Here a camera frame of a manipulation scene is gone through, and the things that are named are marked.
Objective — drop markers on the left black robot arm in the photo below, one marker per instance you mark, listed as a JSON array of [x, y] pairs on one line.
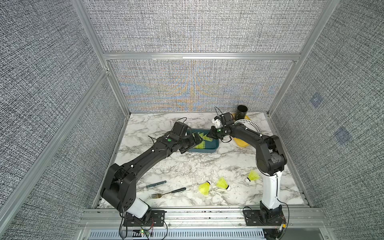
[[119, 188]]

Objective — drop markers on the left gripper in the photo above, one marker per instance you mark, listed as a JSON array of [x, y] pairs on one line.
[[192, 142]]

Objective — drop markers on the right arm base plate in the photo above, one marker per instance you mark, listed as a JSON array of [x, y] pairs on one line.
[[263, 217]]

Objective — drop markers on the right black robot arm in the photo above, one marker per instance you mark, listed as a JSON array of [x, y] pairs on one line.
[[270, 160]]

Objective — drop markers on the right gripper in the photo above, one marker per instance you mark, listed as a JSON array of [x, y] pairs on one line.
[[212, 134]]

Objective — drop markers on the yellow shuttlecock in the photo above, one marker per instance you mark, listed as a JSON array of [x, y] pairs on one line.
[[204, 188], [222, 184], [206, 138], [202, 145]]

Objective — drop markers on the yellow shuttlecock right edge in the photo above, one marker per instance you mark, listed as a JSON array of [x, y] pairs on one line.
[[252, 176]]

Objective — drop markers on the black handled fork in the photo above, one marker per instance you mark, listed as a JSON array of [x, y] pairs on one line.
[[158, 196]]

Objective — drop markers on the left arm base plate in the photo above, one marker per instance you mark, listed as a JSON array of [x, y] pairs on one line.
[[154, 218]]

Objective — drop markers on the yellow tray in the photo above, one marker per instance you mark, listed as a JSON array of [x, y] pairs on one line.
[[240, 143]]

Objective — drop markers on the black cup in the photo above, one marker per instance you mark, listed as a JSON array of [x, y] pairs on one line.
[[241, 112]]

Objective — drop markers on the white patterned bowl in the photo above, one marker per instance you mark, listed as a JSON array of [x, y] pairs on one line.
[[250, 125]]

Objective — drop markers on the aluminium front rail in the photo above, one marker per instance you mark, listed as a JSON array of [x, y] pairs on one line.
[[218, 217]]

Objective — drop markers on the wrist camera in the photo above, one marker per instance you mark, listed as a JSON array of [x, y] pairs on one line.
[[223, 120], [179, 130]]

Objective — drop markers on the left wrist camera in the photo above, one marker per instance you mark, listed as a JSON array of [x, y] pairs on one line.
[[179, 130]]

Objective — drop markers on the teal storage box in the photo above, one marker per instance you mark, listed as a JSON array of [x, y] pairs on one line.
[[211, 147]]

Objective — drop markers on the teal pen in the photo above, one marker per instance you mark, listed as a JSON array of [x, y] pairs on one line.
[[155, 184]]

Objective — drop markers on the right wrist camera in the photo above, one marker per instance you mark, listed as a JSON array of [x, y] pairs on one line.
[[223, 120]]

